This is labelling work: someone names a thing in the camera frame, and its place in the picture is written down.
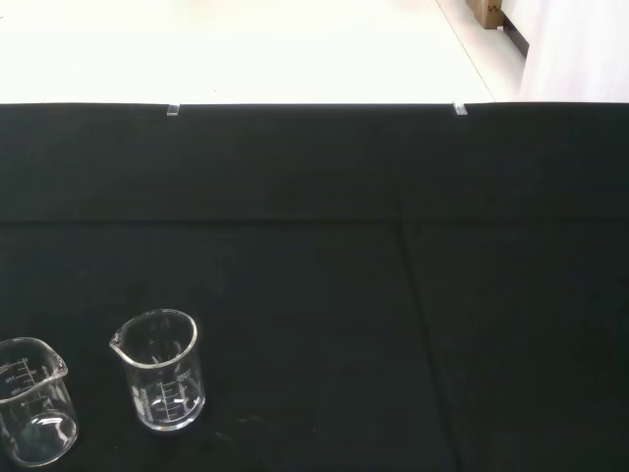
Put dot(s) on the white curtain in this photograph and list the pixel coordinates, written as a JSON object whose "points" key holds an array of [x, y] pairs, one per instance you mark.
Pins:
{"points": [[575, 49]]}

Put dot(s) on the black bench cloth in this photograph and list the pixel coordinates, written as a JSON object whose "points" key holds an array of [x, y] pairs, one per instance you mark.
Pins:
{"points": [[314, 275]]}

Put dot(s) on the brown cardboard box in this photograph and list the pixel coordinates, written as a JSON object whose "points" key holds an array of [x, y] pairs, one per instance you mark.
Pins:
{"points": [[486, 12]]}

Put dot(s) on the dark skirting bar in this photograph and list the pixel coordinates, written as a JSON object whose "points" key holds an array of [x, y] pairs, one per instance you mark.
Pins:
{"points": [[516, 38]]}

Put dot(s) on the clear tape strip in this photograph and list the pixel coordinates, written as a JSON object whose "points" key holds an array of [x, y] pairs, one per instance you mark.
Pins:
{"points": [[173, 110], [459, 109]]}

